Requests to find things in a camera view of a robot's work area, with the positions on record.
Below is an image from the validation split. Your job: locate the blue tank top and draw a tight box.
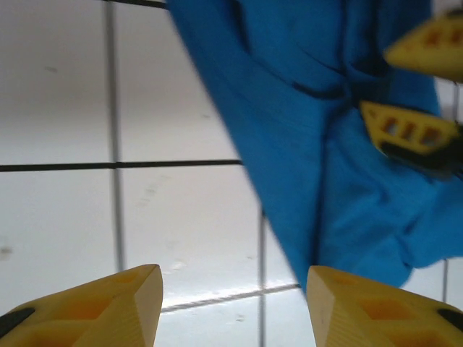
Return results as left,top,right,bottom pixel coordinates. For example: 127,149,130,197
166,0,444,290

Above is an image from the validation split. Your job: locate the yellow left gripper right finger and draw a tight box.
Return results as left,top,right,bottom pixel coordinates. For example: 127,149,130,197
306,265,463,347

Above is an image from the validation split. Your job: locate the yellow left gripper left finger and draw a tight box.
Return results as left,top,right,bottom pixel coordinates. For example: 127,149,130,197
0,263,163,347

